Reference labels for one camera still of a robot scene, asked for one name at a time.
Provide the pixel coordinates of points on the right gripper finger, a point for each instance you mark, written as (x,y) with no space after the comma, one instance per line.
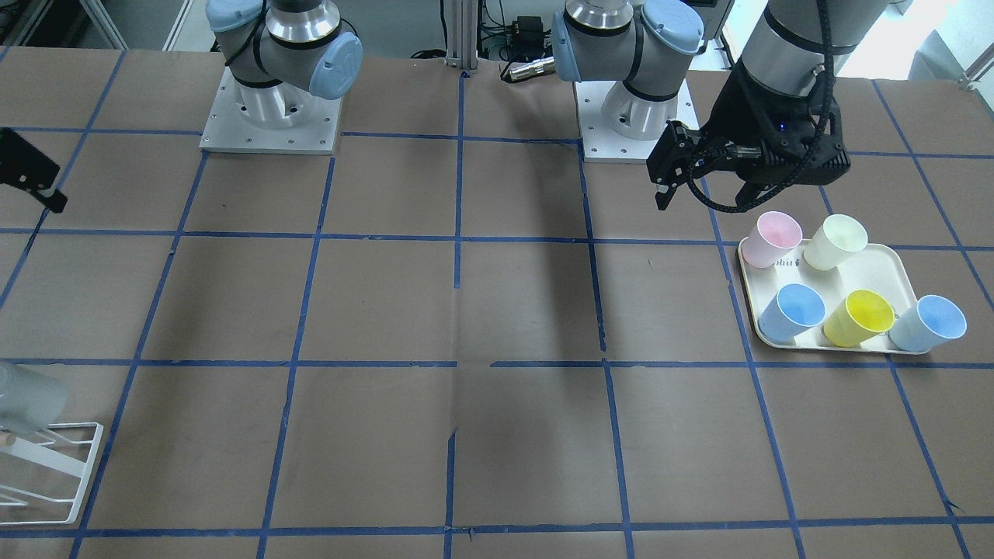
(25,167)

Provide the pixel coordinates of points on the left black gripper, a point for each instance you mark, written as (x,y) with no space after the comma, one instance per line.
(738,105)

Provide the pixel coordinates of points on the grey plastic cup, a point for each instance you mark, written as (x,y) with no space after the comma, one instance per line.
(30,401)

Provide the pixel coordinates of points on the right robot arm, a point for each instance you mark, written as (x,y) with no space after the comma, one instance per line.
(288,64)

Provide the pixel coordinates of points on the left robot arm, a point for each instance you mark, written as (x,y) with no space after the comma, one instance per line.
(649,47)

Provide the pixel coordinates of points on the pink plastic cup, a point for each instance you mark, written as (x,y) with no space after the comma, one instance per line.
(774,235)

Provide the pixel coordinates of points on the pale green plastic cup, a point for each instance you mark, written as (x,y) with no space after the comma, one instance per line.
(838,238)

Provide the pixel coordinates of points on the blue cup beside yellow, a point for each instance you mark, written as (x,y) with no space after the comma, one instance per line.
(795,309)

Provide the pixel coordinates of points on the yellow plastic cup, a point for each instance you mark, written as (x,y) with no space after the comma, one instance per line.
(862,315)

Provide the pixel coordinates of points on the light blue cup tray corner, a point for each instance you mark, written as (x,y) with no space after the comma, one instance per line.
(932,321)

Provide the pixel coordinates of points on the beige plastic tray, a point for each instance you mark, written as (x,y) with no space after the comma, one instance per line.
(877,268)

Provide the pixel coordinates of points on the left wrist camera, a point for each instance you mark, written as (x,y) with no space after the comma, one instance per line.
(791,155)

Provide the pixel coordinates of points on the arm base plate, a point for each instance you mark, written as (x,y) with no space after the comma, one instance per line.
(280,120)
(618,128)

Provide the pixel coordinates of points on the white wire cup rack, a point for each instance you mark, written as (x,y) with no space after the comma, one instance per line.
(46,475)

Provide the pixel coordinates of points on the aluminium frame post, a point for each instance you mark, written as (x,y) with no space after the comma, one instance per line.
(461,29)

